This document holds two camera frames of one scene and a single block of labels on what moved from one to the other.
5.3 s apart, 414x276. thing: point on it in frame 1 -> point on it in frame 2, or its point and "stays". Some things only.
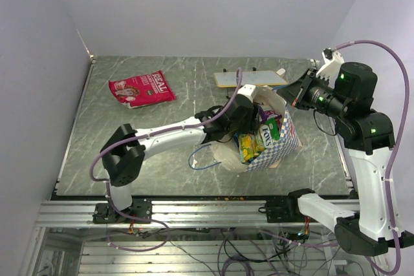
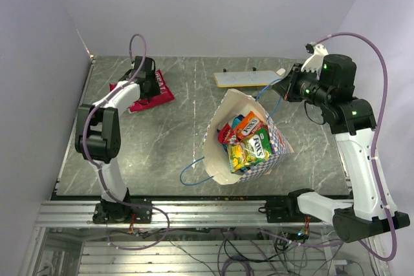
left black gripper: [253, 124] -> [156, 89]
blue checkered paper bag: [281, 153] -> [215, 154]
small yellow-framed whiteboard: [229, 79] stays
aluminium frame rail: [174, 214] stays
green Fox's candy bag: [251, 145] stays
